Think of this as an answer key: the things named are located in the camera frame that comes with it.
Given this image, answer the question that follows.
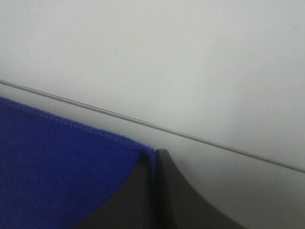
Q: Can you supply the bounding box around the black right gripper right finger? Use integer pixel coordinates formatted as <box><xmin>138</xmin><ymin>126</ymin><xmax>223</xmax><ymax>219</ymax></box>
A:
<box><xmin>156</xmin><ymin>149</ymin><xmax>243</xmax><ymax>229</ymax></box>

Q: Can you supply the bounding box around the blue microfibre towel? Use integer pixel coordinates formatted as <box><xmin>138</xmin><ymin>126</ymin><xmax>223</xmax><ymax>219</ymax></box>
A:
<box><xmin>0</xmin><ymin>98</ymin><xmax>157</xmax><ymax>229</ymax></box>

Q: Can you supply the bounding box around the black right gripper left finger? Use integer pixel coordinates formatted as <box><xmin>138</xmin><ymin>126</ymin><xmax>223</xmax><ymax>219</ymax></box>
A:
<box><xmin>74</xmin><ymin>154</ymin><xmax>167</xmax><ymax>229</ymax></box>

